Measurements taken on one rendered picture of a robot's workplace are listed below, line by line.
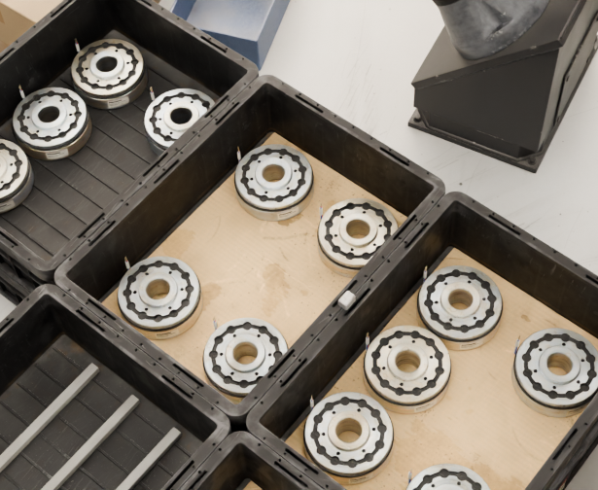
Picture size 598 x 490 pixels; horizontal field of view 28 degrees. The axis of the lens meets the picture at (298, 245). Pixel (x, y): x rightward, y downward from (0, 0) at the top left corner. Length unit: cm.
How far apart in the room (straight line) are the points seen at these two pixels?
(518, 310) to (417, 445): 22
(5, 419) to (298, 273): 40
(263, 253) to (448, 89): 38
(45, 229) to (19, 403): 25
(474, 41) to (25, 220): 64
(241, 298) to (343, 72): 51
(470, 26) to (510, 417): 52
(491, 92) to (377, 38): 30
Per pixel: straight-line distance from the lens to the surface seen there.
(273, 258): 156
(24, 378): 153
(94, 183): 166
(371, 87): 188
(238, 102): 158
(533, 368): 146
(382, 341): 147
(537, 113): 171
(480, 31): 165
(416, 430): 145
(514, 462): 144
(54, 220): 164
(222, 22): 198
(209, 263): 156
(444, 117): 179
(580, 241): 175
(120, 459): 146
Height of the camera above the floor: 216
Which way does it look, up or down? 58 degrees down
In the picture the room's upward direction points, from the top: 4 degrees counter-clockwise
